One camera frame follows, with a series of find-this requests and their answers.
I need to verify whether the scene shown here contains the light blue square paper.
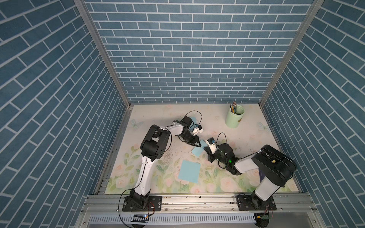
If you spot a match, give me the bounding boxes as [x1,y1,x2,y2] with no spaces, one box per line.
[190,116,198,125]

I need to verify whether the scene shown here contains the light blue paper front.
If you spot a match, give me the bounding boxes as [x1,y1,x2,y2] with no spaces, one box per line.
[178,160,201,183]

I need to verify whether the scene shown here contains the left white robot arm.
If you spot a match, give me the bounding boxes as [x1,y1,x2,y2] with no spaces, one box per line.
[122,116,203,211]

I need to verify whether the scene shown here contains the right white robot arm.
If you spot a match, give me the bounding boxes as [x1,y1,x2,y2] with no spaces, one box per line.
[204,138,297,212]

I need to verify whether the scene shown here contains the floral table mat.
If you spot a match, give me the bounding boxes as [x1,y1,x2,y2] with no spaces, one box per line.
[105,104,278,194]

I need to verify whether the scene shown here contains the green pen cup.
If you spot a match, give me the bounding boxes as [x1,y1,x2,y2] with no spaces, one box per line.
[225,105,245,128]

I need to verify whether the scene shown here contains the coloured pencils in cup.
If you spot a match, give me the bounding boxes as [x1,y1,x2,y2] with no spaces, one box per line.
[230,102,237,114]

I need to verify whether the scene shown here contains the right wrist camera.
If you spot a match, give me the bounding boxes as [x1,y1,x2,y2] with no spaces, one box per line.
[206,137,217,154]

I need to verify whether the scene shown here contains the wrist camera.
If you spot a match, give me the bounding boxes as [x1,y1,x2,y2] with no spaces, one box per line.
[192,125,203,136]
[206,137,217,154]

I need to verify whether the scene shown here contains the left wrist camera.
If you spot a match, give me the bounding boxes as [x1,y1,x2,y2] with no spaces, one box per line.
[192,125,203,136]

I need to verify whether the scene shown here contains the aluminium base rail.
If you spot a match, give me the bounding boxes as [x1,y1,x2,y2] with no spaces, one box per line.
[81,192,317,214]

